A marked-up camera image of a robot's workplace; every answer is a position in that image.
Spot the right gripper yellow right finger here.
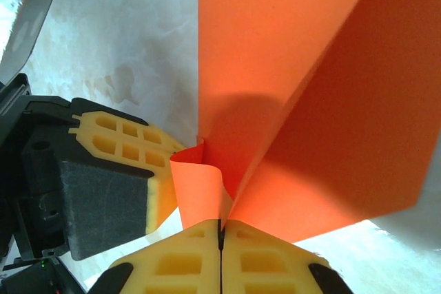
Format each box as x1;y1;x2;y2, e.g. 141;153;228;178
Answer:
218;220;353;294

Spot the orange paper sheet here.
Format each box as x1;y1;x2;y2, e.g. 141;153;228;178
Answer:
170;0;441;245

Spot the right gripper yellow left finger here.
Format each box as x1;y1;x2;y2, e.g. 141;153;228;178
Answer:
90;218;222;294

